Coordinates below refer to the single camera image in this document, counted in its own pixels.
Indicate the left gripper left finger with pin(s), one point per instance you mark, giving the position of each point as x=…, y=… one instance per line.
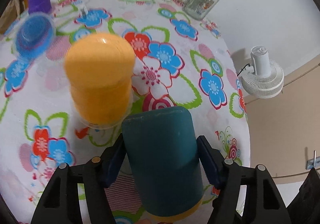
x=99, y=173

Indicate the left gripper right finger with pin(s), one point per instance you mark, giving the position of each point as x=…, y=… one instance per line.
x=225, y=177

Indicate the teal cup with yellow rim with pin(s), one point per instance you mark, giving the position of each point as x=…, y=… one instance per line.
x=162, y=152

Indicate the orange plastic cup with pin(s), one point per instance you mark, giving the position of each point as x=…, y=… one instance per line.
x=99, y=68

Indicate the blue plastic cup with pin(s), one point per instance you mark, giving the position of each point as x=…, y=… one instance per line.
x=35, y=35

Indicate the purple plastic cup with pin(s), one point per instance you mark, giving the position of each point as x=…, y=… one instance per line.
x=39, y=6

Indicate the white floor fan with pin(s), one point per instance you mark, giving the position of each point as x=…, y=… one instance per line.
x=262, y=77

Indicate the floral tablecloth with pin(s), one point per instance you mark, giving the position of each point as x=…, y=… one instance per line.
x=181, y=62

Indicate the glass mason jar mug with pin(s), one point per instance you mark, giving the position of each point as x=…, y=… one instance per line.
x=201, y=1

